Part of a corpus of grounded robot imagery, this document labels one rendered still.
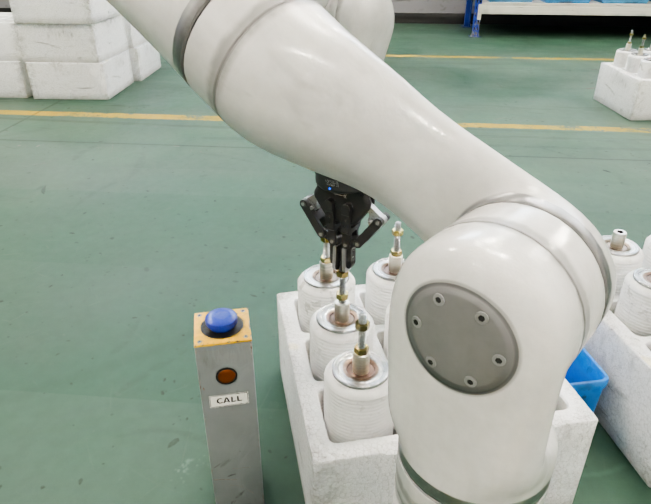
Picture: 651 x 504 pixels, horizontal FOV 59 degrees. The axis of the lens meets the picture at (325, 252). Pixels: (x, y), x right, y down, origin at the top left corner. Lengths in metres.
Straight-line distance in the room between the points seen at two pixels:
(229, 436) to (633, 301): 0.67
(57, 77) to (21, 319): 2.02
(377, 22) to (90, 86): 2.66
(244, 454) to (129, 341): 0.52
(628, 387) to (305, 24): 0.85
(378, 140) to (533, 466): 0.19
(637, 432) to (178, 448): 0.74
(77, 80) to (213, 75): 2.91
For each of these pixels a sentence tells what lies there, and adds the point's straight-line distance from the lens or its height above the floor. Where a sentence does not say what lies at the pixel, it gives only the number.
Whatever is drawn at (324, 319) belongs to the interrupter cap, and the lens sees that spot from 0.85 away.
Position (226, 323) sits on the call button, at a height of 0.33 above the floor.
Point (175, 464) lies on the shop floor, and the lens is 1.02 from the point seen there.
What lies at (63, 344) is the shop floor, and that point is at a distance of 1.33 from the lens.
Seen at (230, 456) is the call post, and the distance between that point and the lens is 0.86.
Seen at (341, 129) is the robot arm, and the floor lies 0.65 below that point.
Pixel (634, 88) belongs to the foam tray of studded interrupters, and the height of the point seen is 0.14.
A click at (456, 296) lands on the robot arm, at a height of 0.61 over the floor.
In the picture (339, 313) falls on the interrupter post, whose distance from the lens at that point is 0.84.
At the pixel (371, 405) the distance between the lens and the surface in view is 0.75.
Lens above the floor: 0.75
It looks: 29 degrees down
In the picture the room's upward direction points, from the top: straight up
